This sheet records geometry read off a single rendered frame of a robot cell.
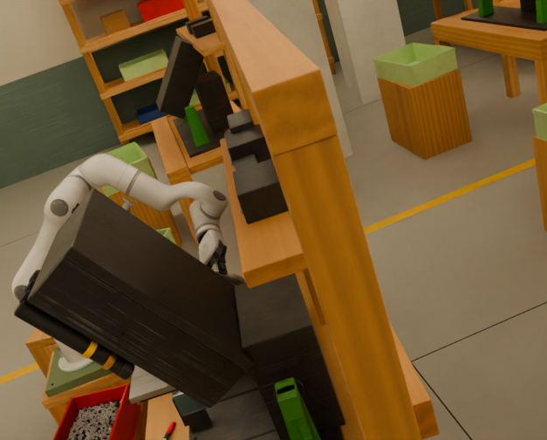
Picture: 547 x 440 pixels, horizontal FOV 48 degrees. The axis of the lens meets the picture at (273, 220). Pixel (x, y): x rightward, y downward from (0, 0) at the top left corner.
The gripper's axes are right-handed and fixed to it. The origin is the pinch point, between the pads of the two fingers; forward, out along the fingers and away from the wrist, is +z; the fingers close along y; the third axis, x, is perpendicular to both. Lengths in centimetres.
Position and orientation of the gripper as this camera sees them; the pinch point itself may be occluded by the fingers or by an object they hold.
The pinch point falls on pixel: (218, 272)
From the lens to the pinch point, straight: 190.0
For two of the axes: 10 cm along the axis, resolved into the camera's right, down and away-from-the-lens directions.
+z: 2.6, 6.5, -7.2
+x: 8.4, 2.2, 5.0
